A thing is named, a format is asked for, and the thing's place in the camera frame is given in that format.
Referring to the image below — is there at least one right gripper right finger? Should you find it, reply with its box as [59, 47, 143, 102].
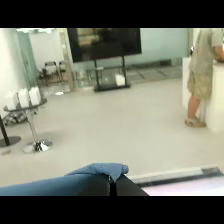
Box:
[111, 174, 150, 197]

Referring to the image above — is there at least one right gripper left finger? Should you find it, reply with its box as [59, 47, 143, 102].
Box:
[77, 174, 111, 197]

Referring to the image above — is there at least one blue garment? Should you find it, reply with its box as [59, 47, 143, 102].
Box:
[0, 162, 130, 197]

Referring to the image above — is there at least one round table with chrome foot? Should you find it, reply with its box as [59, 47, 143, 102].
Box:
[3, 97, 54, 155]

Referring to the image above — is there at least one black stand foot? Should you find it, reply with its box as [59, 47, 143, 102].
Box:
[0, 114, 22, 149]

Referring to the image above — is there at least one white bag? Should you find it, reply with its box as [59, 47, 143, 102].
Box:
[114, 73, 127, 87]
[17, 87, 31, 109]
[28, 86, 42, 106]
[4, 91, 20, 111]

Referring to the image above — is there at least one chair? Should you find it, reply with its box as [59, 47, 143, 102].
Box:
[42, 60, 61, 86]

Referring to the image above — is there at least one black screen on stand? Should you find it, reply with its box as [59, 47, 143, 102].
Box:
[66, 28, 143, 93]

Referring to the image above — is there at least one person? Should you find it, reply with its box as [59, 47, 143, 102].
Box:
[184, 28, 224, 129]

